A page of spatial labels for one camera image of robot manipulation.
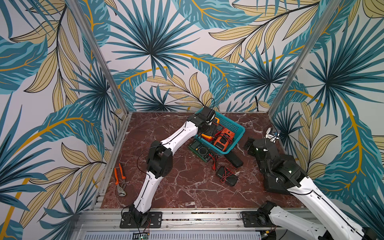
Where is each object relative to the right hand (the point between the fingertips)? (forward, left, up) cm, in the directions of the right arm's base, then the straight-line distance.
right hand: (256, 142), depth 70 cm
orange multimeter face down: (+14, +10, -19) cm, 25 cm away
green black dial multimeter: (+11, +23, -25) cm, 36 cm away
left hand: (+18, +19, -14) cm, 29 cm away
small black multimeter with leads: (-7, +12, -23) cm, 27 cm away
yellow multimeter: (+11, +23, -4) cm, 26 cm away
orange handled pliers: (-7, +72, -27) cm, 77 cm away
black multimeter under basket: (+4, +5, -25) cm, 25 cm away
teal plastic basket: (+31, +6, -21) cm, 38 cm away
